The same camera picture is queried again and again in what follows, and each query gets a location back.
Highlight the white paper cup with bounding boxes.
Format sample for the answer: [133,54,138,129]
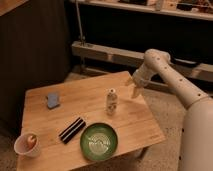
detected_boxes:
[14,133,41,157]

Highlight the black handle on shelf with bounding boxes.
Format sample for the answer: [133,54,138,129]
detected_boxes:
[171,57,201,68]

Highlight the orange item in cup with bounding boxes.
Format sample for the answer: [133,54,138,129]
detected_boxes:
[27,135,37,148]

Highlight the black rectangular bar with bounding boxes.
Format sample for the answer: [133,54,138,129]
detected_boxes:
[59,118,86,144]

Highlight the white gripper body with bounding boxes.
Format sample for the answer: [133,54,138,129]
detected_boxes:
[132,64,155,87]

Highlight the wooden table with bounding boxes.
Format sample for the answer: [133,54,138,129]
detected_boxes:
[17,71,165,171]

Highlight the green round plate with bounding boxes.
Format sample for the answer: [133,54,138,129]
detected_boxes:
[80,123,118,162]

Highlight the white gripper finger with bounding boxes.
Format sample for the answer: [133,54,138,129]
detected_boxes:
[125,78,134,86]
[132,87,142,98]

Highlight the small clear plastic bottle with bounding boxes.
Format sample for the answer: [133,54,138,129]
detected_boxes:
[106,88,118,115]

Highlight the metal shelf rack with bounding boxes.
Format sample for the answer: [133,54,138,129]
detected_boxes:
[66,2,213,90]

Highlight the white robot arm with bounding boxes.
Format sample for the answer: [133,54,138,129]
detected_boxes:
[126,49,213,171]

